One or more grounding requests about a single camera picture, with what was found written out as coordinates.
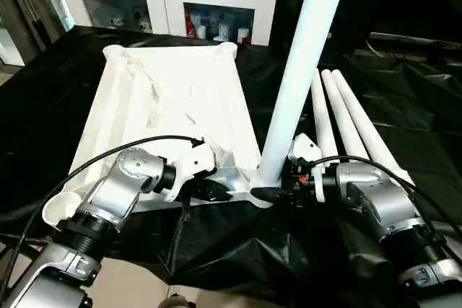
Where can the white plastic table leg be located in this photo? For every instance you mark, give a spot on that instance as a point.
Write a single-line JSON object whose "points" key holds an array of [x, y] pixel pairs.
{"points": [[321, 113], [362, 113], [307, 52], [341, 113]]}

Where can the white plastic table top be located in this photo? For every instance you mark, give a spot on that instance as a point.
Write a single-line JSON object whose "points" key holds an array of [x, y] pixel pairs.
{"points": [[173, 84]]}

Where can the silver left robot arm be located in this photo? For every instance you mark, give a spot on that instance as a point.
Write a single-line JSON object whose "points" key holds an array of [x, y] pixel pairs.
{"points": [[119, 185]]}

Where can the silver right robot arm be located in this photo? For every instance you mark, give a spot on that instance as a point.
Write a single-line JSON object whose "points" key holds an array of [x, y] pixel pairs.
{"points": [[390, 200]]}

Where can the dark grey robot foot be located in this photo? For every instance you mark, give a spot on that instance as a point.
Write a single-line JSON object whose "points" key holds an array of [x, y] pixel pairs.
{"points": [[175, 301]]}

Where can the white cup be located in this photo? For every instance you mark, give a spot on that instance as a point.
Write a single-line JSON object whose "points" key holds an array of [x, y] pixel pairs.
{"points": [[242, 34], [200, 31]]}

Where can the white jar blue print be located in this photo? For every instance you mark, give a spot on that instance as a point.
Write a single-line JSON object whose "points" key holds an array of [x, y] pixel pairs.
{"points": [[223, 29]]}

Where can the red packet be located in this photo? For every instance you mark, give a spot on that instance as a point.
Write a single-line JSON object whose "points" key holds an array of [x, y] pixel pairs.
{"points": [[188, 24]]}

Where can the black plastic mat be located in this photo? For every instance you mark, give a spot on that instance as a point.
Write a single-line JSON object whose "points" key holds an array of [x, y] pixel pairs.
{"points": [[54, 88]]}

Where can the long black bar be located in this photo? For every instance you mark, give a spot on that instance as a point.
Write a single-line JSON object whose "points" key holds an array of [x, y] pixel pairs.
{"points": [[415, 41]]}

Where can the grey metal rack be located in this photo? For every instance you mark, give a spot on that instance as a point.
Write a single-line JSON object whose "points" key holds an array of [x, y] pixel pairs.
{"points": [[29, 8]]}

